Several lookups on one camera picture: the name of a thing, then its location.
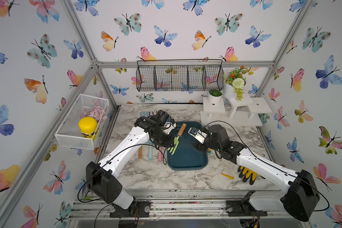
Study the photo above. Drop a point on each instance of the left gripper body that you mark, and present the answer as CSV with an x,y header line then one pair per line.
x,y
163,139

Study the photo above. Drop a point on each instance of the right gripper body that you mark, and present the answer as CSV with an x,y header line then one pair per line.
x,y
208,143

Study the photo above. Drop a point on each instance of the light blue rake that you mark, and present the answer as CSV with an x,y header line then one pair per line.
x,y
150,151

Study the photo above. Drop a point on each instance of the green fork wooden handle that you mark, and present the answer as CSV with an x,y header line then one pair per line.
x,y
176,140

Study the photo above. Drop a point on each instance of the purple tool pink handle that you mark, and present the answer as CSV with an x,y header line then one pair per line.
x,y
160,155

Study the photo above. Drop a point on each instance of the teal plastic storage box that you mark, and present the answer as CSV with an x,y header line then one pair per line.
x,y
186,156

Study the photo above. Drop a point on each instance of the purple rake pink handle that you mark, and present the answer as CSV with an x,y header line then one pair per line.
x,y
152,113

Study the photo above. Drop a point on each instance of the light blue fork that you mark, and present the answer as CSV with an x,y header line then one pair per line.
x,y
145,114

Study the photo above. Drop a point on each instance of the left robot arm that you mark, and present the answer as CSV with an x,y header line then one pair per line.
x,y
102,177

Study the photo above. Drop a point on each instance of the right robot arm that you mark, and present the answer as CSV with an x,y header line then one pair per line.
x,y
300,194

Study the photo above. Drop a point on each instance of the white tiered display stand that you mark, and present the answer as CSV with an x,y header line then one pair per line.
x,y
242,113

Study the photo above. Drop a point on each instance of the yellow marker on table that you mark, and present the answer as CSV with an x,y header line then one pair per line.
x,y
228,176

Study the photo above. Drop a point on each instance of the small white pot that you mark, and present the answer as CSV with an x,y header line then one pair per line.
x,y
214,96

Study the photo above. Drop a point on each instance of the white pot with flowers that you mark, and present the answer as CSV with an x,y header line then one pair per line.
x,y
234,83

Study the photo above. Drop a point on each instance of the pink flower bundle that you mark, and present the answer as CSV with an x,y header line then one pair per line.
x,y
97,112

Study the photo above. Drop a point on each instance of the yellow lidded jar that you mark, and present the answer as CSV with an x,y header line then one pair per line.
x,y
88,128

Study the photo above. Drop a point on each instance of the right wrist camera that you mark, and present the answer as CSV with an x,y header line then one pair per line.
x,y
197,134

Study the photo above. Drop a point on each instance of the black wire wall basket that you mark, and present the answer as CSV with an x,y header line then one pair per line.
x,y
181,75

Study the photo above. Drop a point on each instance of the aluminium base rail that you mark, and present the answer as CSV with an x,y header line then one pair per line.
x,y
164,204

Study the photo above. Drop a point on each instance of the white wire wall basket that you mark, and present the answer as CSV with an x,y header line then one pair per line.
x,y
68,133

